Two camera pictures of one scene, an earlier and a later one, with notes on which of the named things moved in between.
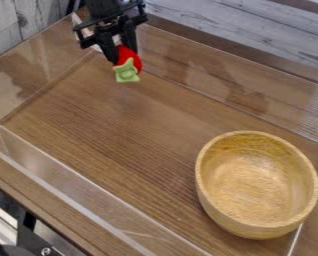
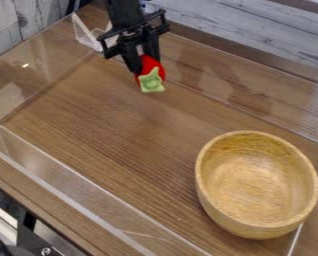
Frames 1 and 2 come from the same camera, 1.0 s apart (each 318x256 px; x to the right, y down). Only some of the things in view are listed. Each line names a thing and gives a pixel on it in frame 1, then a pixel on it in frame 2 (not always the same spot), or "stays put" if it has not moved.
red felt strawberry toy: [128, 64] to [151, 74]
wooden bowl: [256, 184] stays put
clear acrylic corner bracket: [85, 31] stays put
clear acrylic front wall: [115, 216] stays put
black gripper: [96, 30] to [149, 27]
